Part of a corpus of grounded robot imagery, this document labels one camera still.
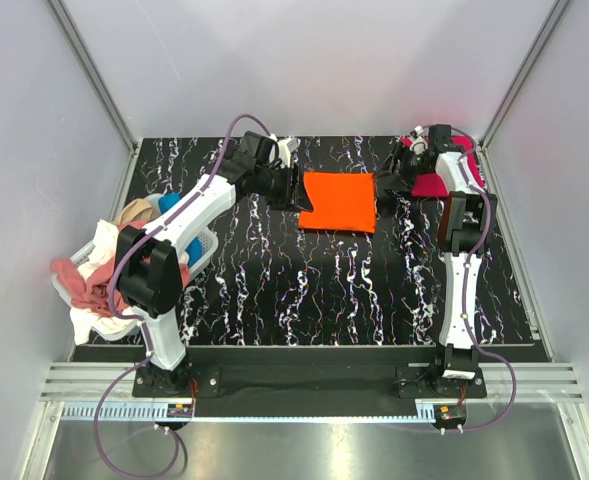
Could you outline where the orange t shirt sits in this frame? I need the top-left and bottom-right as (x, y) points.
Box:
(298, 172), (377, 234)

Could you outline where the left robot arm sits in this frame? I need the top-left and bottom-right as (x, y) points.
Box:
(109, 131), (313, 396)

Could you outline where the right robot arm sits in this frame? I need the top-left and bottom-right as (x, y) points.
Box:
(375, 124), (497, 398)

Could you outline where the folded magenta t shirt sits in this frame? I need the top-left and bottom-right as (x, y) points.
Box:
(411, 134), (486, 198)

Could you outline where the white laundry basket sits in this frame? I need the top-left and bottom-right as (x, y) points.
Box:
(50, 194), (218, 345)

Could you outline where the blue t shirt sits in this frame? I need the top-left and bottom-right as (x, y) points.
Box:
(158, 192), (203, 268)

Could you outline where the beige t shirt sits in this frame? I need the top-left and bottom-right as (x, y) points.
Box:
(112, 198), (160, 227)

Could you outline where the dusty pink t shirt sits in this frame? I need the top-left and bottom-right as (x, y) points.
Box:
(50, 220), (191, 318)

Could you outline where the white t shirt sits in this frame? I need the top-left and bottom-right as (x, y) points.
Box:
(70, 220), (136, 345)

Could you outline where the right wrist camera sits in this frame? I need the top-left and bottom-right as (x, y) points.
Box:
(409, 126), (428, 155)

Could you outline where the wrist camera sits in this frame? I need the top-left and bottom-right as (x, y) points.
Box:
(409, 126), (428, 155)
(269, 134), (300, 169)

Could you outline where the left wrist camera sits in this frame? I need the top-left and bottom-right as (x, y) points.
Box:
(269, 134), (300, 169)

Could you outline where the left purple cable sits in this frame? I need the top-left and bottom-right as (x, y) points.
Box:
(92, 114), (275, 476)

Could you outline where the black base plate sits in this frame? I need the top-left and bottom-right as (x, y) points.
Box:
(133, 346), (487, 419)

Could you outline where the slotted cable duct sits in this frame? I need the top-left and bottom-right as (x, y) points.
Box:
(62, 402), (194, 422)

